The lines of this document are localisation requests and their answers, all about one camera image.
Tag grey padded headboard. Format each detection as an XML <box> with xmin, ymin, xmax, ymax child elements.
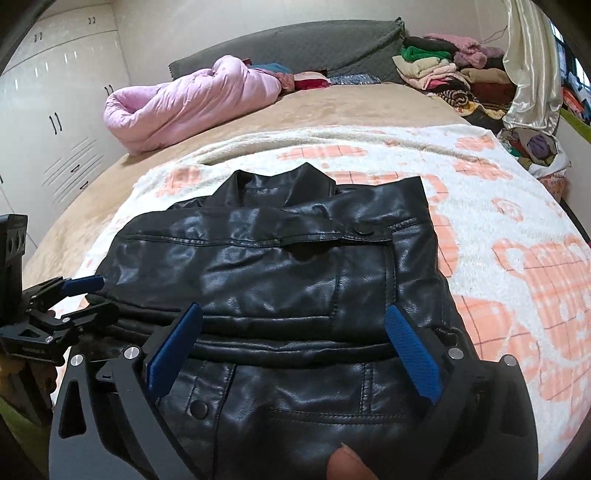
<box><xmin>168</xmin><ymin>17</ymin><xmax>407</xmax><ymax>86</ymax></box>

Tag green windowsill cloth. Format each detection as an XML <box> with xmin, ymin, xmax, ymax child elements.
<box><xmin>561</xmin><ymin>108</ymin><xmax>591</xmax><ymax>139</ymax></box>

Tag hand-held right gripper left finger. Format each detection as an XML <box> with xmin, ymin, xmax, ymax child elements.
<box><xmin>48</xmin><ymin>302</ymin><xmax>204</xmax><ymax>480</ymax></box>

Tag teal cloth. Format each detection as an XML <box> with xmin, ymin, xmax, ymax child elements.
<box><xmin>252</xmin><ymin>61</ymin><xmax>294</xmax><ymax>77</ymax></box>

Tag blue patterned cloth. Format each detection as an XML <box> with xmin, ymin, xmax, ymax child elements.
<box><xmin>330</xmin><ymin>74</ymin><xmax>384</xmax><ymax>86</ymax></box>

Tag black leather jacket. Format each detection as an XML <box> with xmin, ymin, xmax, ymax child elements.
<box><xmin>85</xmin><ymin>162</ymin><xmax>485</xmax><ymax>480</ymax></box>

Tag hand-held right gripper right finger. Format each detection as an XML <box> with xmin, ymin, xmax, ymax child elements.
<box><xmin>383</xmin><ymin>305</ymin><xmax>539</xmax><ymax>480</ymax></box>

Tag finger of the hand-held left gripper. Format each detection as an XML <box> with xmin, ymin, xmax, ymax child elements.
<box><xmin>30</xmin><ymin>300</ymin><xmax>122</xmax><ymax>330</ymax></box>
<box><xmin>21</xmin><ymin>274</ymin><xmax>105</xmax><ymax>303</ymax></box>

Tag clothes heap on windowsill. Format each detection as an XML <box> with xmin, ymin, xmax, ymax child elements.
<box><xmin>561</xmin><ymin>76</ymin><xmax>591</xmax><ymax>125</ymax></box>

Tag barred window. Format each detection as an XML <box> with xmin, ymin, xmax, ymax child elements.
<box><xmin>556</xmin><ymin>37</ymin><xmax>591</xmax><ymax>88</ymax></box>

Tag white bag of clothes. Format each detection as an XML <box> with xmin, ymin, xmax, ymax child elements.
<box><xmin>498</xmin><ymin>127</ymin><xmax>571</xmax><ymax>199</ymax></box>

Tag person's right hand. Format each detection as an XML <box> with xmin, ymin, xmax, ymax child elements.
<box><xmin>325</xmin><ymin>443</ymin><xmax>377</xmax><ymax>480</ymax></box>

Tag pile of folded clothes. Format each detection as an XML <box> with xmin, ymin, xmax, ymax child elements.
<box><xmin>392</xmin><ymin>33</ymin><xmax>518</xmax><ymax>125</ymax></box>

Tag white orange printed blanket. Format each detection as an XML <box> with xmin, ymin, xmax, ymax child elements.
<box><xmin>78</xmin><ymin>124</ymin><xmax>591</xmax><ymax>480</ymax></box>

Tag pink quilt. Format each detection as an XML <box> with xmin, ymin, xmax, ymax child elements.
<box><xmin>103</xmin><ymin>54</ymin><xmax>283</xmax><ymax>155</ymax></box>

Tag red pillow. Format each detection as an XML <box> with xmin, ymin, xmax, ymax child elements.
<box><xmin>293</xmin><ymin>71</ymin><xmax>331</xmax><ymax>91</ymax></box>

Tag cream satin curtain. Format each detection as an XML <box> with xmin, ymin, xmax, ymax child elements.
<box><xmin>501</xmin><ymin>0</ymin><xmax>566</xmax><ymax>134</ymax></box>

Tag beige bed sheet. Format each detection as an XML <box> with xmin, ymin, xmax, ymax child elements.
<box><xmin>23</xmin><ymin>82</ymin><xmax>467</xmax><ymax>287</ymax></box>

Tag white wardrobe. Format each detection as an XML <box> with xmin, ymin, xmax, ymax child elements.
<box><xmin>0</xmin><ymin>9</ymin><xmax>130</xmax><ymax>241</ymax></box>

